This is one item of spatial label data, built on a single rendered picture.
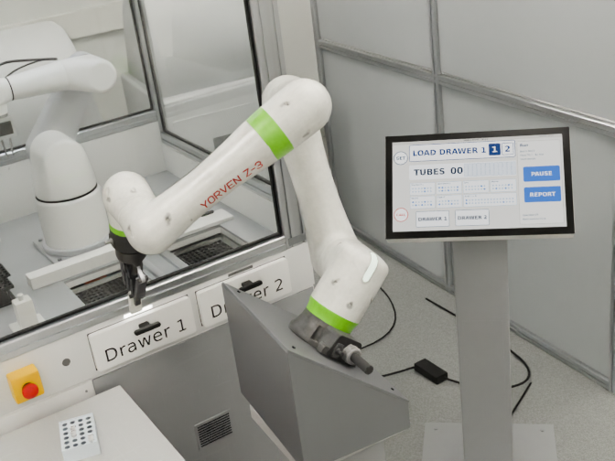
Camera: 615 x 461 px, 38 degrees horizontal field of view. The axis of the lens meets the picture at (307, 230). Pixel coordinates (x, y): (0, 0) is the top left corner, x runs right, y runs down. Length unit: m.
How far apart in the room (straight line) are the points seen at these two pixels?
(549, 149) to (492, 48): 0.96
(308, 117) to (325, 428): 0.68
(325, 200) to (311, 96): 0.32
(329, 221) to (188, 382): 0.71
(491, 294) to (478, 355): 0.22
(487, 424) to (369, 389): 1.04
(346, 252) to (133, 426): 0.70
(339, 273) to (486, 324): 0.86
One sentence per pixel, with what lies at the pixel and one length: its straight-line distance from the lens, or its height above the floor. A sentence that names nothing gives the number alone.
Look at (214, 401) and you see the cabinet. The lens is 2.66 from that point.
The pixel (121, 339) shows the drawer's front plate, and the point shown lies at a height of 0.89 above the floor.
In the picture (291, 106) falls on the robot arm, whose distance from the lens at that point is 1.91.
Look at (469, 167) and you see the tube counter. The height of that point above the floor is 1.12.
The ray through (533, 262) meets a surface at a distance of 3.63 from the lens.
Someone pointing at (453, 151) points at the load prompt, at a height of 1.16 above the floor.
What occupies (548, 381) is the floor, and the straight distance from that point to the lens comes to 3.59.
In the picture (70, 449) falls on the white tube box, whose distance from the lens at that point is 2.22.
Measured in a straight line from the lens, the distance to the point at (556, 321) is 3.65.
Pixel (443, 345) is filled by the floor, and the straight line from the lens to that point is 3.80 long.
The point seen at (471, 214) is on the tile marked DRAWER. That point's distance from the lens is 2.53.
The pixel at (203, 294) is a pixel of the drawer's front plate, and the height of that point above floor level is 0.92.
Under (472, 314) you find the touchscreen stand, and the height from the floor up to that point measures 0.64.
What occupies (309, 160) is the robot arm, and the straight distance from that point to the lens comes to 2.11.
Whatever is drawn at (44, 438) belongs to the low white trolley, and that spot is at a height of 0.76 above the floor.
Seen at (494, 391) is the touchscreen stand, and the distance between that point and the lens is 2.92.
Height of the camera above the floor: 2.07
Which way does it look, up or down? 25 degrees down
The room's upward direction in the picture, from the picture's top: 8 degrees counter-clockwise
